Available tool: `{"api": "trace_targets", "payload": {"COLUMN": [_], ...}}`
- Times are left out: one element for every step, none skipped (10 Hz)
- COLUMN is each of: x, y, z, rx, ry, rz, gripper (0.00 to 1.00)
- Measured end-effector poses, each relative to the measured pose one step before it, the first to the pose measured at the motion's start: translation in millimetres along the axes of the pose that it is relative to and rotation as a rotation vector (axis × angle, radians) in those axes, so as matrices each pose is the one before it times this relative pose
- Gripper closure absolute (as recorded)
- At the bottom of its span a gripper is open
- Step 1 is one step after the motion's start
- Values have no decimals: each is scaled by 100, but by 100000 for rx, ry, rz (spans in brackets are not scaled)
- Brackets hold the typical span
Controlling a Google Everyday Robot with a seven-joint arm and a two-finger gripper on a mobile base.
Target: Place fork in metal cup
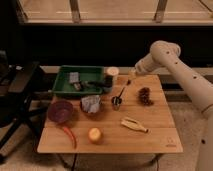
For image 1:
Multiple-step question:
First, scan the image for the red chili pepper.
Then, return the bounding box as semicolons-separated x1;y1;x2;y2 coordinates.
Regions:
62;126;77;149

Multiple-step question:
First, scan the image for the crumpled grey foil packet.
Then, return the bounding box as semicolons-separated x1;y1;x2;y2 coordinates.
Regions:
81;95;101;114

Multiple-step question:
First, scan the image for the yellow orange fruit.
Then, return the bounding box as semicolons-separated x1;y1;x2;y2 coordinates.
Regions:
88;128;102;143

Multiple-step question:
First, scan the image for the green plastic tray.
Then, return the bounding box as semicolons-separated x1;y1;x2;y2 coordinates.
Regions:
52;65;112;97

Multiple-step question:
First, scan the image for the white cylindrical cup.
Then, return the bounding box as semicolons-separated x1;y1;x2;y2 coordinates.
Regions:
106;66;119;85

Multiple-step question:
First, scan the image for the yellow banana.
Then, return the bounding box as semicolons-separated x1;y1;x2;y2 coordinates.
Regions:
121;117;148;133

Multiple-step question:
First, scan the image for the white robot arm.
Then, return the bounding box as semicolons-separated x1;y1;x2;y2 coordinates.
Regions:
130;40;213;171

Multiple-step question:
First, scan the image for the purple bowl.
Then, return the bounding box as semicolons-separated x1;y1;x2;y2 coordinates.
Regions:
47;100;73;123

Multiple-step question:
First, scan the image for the small metal cup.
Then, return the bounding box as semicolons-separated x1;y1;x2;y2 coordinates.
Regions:
111;96;122;110

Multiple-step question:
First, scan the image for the black tool in tray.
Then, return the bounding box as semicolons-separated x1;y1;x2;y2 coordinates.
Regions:
83;81;106;87

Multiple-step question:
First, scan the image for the grey block in tray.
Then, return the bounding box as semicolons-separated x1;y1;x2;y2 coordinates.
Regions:
69;72;80;84

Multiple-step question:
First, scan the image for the wooden folding table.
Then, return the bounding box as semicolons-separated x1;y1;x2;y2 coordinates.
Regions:
37;75;183;154

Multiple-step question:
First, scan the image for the black office chair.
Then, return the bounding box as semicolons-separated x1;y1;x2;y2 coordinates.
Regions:
0;50;51;164

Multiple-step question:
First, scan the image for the brown pine cone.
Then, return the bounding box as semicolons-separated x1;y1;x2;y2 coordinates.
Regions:
138;87;154;106

